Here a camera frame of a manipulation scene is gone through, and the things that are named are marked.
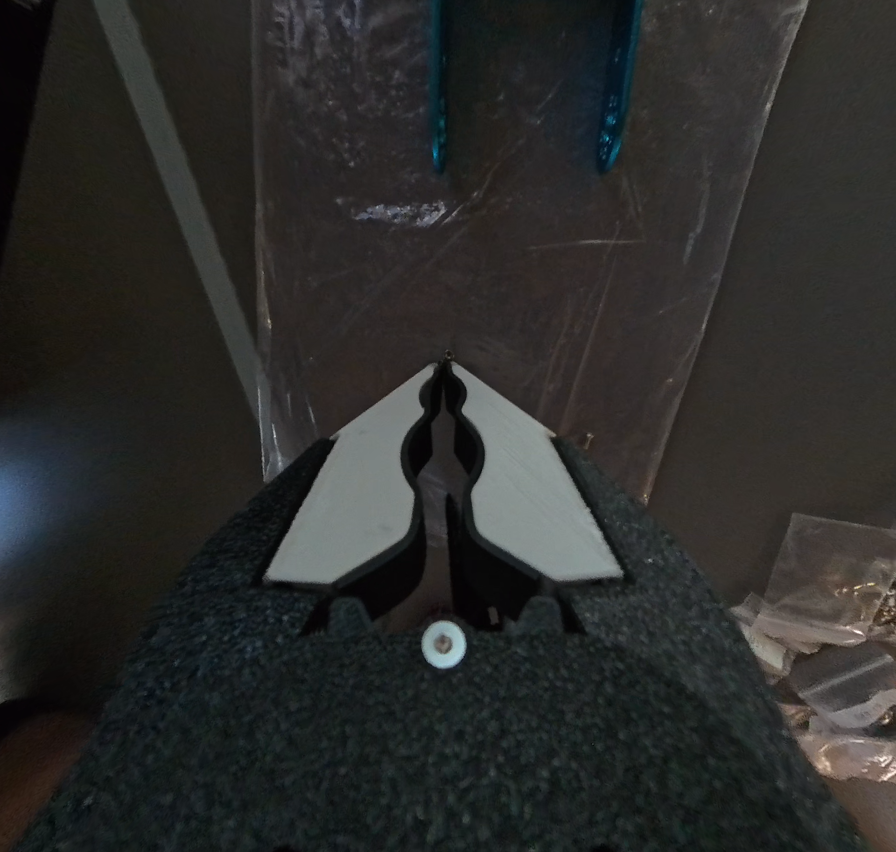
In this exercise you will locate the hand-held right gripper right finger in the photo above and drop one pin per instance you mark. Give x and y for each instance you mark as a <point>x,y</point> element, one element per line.
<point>539,509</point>

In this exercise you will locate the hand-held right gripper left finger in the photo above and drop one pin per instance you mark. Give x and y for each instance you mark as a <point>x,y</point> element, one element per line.
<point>350,509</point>

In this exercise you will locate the long blue U bracket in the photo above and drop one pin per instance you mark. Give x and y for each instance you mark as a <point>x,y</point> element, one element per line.
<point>437,96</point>

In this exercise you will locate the clear plastic bag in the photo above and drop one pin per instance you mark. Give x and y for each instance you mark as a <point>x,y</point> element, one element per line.
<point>560,271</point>

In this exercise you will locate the group of small parts bags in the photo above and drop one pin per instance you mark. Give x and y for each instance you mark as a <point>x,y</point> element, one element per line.
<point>826,621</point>

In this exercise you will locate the person's dark clothing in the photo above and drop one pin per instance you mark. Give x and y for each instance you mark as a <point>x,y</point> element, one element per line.
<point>21,96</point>

